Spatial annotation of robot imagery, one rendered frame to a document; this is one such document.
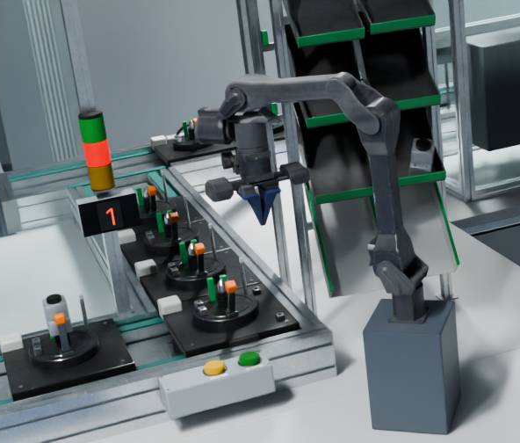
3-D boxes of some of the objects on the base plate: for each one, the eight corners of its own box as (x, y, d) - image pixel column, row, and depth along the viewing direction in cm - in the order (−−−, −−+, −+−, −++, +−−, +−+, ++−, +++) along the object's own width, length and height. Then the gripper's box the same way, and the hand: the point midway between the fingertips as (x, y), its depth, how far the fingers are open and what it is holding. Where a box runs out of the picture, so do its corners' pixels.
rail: (337, 376, 222) (332, 327, 218) (-118, 497, 200) (-132, 445, 196) (328, 365, 227) (322, 316, 223) (-118, 482, 205) (-132, 431, 201)
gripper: (207, 158, 195) (219, 241, 200) (306, 138, 199) (314, 219, 205) (198, 150, 200) (210, 230, 206) (294, 131, 205) (304, 209, 210)
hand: (260, 207), depth 204 cm, fingers closed
